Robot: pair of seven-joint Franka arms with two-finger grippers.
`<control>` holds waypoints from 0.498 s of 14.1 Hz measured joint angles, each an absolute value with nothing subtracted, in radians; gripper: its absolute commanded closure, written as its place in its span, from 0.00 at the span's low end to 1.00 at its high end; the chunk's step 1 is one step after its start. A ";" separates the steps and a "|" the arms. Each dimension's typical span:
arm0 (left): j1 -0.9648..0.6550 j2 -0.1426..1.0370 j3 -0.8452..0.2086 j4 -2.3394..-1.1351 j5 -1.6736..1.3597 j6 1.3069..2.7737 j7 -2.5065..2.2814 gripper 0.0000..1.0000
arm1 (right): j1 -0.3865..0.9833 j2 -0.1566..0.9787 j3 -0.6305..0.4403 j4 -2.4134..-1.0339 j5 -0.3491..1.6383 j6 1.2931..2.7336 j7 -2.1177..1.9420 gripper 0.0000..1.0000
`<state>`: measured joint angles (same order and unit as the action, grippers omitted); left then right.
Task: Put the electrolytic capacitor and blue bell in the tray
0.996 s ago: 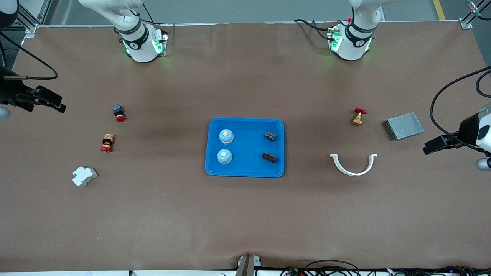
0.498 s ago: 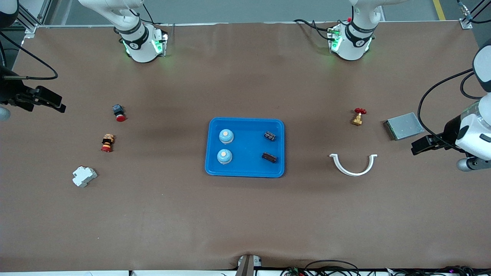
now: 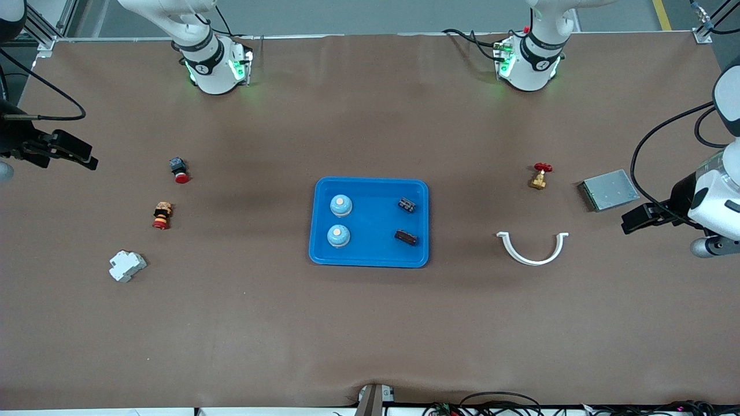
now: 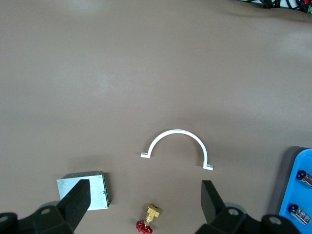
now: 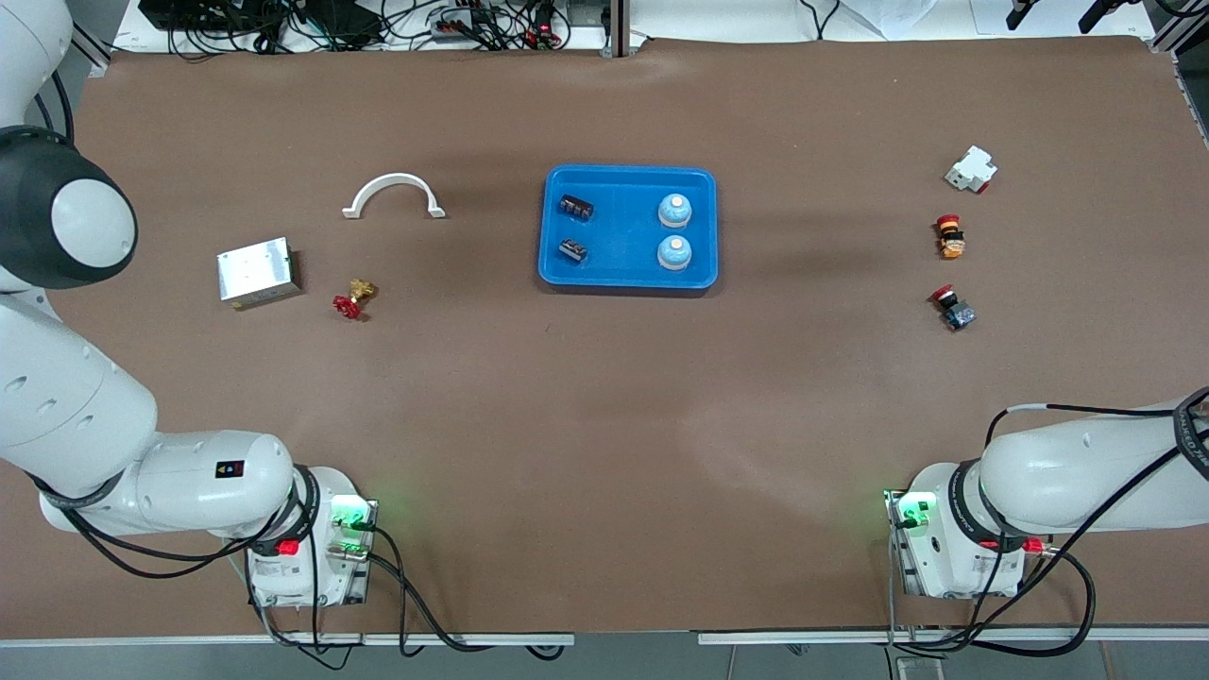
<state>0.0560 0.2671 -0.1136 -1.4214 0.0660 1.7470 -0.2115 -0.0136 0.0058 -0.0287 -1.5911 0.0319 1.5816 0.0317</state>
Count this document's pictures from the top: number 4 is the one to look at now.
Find silver metal power supply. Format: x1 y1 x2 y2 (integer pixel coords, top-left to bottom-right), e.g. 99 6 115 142
56 170 113 212

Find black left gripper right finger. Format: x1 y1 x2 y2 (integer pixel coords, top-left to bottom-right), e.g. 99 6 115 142
195 179 263 234

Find brass valve red handle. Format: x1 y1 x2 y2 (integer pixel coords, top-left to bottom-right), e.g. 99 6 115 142
136 204 162 234

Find small black terminal block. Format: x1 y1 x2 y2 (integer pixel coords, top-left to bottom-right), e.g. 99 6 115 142
289 204 311 225

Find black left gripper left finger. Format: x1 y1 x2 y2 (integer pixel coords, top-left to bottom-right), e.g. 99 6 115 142
20 179 91 234

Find bundle of black cables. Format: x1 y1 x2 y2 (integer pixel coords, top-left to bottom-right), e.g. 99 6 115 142
240 0 312 14

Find blue plastic tray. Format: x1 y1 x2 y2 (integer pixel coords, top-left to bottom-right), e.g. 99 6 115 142
277 148 312 234

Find white semicircular pipe clamp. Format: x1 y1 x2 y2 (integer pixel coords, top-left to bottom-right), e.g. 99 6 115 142
140 128 214 171

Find long brown electrolytic capacitor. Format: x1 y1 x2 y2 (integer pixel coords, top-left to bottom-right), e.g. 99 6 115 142
296 170 312 188

